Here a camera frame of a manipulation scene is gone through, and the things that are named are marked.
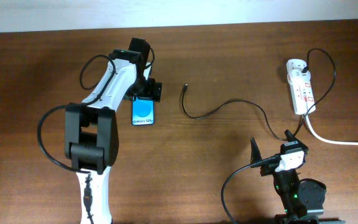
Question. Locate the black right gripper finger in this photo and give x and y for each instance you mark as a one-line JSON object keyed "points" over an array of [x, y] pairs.
{"points": [[255, 152], [291, 139]]}

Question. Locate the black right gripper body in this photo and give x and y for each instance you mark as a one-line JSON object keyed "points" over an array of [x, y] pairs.
{"points": [[270, 166]]}

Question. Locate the white power strip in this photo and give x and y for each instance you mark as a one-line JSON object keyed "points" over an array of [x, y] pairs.
{"points": [[301, 91]]}

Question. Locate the white USB charger plug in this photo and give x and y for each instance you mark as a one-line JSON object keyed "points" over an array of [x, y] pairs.
{"points": [[299, 73]]}

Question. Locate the blue Samsung smartphone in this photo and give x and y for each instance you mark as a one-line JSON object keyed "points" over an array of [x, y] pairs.
{"points": [[142, 112]]}

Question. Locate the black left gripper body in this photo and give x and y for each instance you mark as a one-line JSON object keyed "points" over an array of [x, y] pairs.
{"points": [[142, 88]]}

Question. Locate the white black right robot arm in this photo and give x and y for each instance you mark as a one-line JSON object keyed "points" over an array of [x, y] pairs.
{"points": [[302, 199]]}

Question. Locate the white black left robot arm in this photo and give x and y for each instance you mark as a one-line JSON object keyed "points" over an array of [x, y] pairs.
{"points": [[91, 135]]}

